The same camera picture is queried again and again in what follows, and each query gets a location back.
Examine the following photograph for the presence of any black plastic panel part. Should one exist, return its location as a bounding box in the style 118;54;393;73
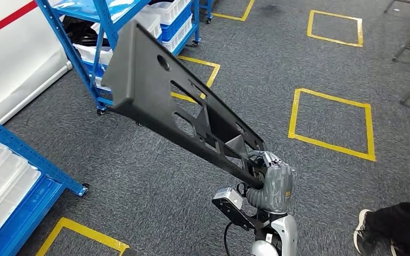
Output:
101;18;267;190

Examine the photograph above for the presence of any blue metal shelf rack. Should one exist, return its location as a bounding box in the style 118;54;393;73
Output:
0;108;90;256
35;0;201;116
198;0;216;25

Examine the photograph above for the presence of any white car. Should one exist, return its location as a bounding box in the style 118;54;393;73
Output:
0;0;73;125

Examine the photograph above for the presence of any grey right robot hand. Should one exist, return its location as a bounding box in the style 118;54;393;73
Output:
247;150;294;214

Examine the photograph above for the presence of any yellow floor tape square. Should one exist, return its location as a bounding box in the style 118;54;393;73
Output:
36;216;130;256

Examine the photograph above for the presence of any blue plastic crate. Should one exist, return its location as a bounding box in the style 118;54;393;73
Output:
160;3;194;42

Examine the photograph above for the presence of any red barrier belt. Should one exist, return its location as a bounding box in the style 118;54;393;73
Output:
0;0;39;44

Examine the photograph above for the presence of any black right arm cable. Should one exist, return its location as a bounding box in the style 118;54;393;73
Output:
223;221;235;256

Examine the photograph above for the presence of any person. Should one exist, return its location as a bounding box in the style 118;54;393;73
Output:
352;197;410;256

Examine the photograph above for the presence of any white plastic bin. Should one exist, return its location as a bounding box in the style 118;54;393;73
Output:
134;0;192;26
0;139;42;244
162;14;194;54
91;10;162;39
73;43;114;68

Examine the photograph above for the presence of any pile of black parts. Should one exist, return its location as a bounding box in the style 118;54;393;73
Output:
62;15;103;49

